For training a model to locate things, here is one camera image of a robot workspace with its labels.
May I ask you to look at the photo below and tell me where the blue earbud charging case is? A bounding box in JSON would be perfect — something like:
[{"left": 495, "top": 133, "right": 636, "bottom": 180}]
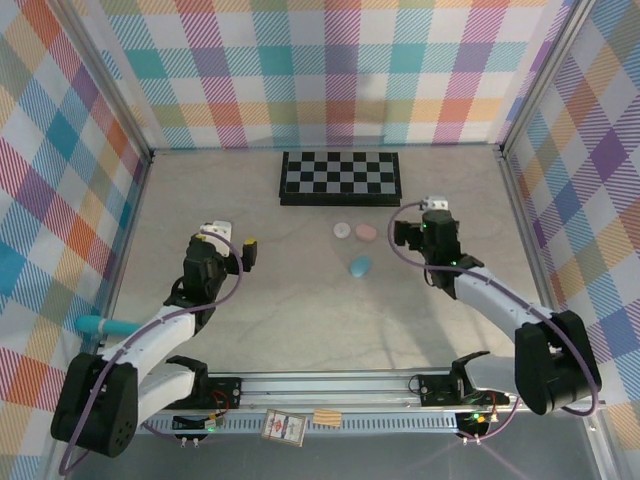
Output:
[{"left": 348, "top": 254, "right": 374, "bottom": 279}]

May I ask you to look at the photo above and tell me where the black folding chessboard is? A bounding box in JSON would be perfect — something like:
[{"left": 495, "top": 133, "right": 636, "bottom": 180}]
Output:
[{"left": 278, "top": 151, "right": 404, "bottom": 208}]

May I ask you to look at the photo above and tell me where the teal marker pen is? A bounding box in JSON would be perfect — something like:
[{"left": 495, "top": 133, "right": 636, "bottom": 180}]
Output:
[{"left": 75, "top": 315, "right": 143, "bottom": 338}]

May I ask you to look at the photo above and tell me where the small electronics board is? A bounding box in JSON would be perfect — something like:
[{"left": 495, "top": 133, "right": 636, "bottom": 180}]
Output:
[
  {"left": 455, "top": 408, "right": 497, "bottom": 440},
  {"left": 172, "top": 412, "right": 224, "bottom": 434}
]

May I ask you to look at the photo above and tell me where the perforated metal strip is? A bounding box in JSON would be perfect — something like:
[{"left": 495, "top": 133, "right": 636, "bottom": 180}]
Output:
[{"left": 74, "top": 416, "right": 462, "bottom": 437}]

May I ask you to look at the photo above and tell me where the playing card box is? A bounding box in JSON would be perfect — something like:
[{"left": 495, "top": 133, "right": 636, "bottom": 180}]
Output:
[{"left": 260, "top": 408, "right": 307, "bottom": 446}]

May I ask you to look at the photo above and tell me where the striped wooden block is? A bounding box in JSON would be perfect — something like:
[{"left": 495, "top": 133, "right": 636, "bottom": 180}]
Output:
[{"left": 312, "top": 408, "right": 343, "bottom": 428}]

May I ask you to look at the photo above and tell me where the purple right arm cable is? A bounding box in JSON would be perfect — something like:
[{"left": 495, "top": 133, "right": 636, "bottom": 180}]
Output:
[{"left": 388, "top": 200, "right": 601, "bottom": 444}]

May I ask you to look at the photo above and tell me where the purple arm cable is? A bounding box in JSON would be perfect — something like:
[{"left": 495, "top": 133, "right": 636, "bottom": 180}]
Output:
[
  {"left": 388, "top": 200, "right": 601, "bottom": 444},
  {"left": 58, "top": 234, "right": 246, "bottom": 476}
]

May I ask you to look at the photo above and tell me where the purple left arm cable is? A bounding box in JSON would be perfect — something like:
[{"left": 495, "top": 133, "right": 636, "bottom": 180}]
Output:
[{"left": 58, "top": 234, "right": 246, "bottom": 476}]

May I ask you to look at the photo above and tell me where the aluminium side rail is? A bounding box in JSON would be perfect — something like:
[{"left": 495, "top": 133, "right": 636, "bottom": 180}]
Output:
[
  {"left": 74, "top": 153, "right": 154, "bottom": 361},
  {"left": 498, "top": 149, "right": 609, "bottom": 401}
]

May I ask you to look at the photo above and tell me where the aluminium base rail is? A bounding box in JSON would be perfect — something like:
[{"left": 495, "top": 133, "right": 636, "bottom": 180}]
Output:
[{"left": 54, "top": 372, "right": 607, "bottom": 414}]

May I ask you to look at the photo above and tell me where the aluminium frame post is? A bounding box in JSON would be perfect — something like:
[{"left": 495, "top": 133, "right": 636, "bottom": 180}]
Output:
[
  {"left": 497, "top": 0, "right": 604, "bottom": 161},
  {"left": 44, "top": 0, "right": 155, "bottom": 166}
]

